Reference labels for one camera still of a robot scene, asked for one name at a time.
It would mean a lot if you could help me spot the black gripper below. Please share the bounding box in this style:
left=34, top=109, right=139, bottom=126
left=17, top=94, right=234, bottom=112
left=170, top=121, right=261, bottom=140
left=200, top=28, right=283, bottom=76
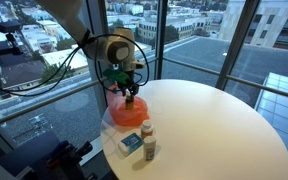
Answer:
left=118, top=61, right=142, bottom=99

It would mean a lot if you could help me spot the brown bottle with yellow lid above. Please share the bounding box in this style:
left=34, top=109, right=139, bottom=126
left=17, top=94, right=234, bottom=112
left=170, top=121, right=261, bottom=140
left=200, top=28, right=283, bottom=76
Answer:
left=125, top=94, right=135, bottom=111

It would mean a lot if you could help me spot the orange plastic bag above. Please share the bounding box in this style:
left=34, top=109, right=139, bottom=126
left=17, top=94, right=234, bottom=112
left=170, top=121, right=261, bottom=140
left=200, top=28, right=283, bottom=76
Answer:
left=105, top=83, right=150, bottom=127

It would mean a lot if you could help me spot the blue-capped white bottle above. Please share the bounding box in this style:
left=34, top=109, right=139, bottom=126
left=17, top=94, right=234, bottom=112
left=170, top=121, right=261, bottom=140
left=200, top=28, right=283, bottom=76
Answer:
left=140, top=119, right=154, bottom=140

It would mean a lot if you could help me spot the blue and white box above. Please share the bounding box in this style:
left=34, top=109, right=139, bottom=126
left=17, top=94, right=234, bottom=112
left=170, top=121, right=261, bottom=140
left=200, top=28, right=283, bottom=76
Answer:
left=117, top=132, right=144, bottom=157

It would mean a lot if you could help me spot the blue black robot stand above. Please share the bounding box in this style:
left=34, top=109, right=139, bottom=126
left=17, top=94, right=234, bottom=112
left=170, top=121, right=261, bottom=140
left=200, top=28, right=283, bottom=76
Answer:
left=0, top=131, right=95, bottom=180

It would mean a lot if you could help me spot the metal window railing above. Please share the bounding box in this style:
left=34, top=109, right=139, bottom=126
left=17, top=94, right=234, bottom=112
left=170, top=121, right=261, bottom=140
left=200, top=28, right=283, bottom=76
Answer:
left=0, top=57, right=288, bottom=131

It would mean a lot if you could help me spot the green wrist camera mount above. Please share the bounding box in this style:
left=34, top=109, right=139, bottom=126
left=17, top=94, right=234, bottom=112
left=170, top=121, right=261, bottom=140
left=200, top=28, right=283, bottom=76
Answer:
left=102, top=67, right=132, bottom=86

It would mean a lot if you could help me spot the black cable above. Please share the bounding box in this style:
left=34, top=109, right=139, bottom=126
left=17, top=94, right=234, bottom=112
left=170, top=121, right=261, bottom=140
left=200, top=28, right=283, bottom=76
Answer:
left=0, top=29, right=151, bottom=98

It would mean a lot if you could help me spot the black camera on stand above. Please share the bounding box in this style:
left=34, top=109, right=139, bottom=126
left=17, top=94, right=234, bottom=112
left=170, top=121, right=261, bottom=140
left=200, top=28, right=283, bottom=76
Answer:
left=0, top=20, right=24, bottom=58

